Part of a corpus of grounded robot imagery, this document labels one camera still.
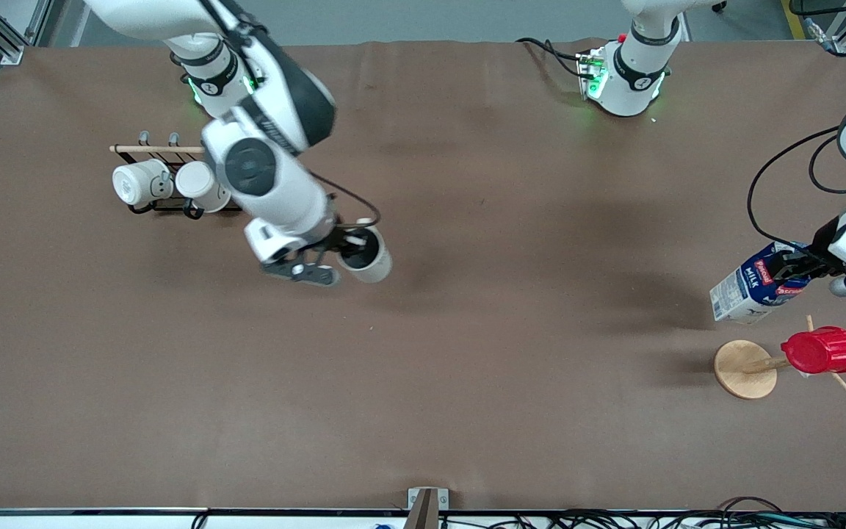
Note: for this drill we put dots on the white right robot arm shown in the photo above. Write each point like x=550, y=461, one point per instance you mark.
x=276, y=176

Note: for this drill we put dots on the wooden mug tree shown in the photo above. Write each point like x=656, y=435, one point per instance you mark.
x=745, y=369

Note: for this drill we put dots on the blue white milk carton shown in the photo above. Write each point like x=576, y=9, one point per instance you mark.
x=739, y=297

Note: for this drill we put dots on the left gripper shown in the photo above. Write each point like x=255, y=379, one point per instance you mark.
x=822, y=243

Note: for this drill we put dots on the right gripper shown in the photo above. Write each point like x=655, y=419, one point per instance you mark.
x=338, y=239

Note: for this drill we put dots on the white mug with grey print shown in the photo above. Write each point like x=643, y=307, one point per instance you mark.
x=133, y=184

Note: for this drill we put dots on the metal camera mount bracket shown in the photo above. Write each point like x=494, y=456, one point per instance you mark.
x=427, y=507

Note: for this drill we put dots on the plain white mug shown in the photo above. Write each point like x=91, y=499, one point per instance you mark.
x=199, y=184

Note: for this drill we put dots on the red ribbed cup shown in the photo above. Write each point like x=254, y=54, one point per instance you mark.
x=823, y=351

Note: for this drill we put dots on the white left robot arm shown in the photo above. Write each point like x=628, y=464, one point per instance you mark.
x=632, y=81

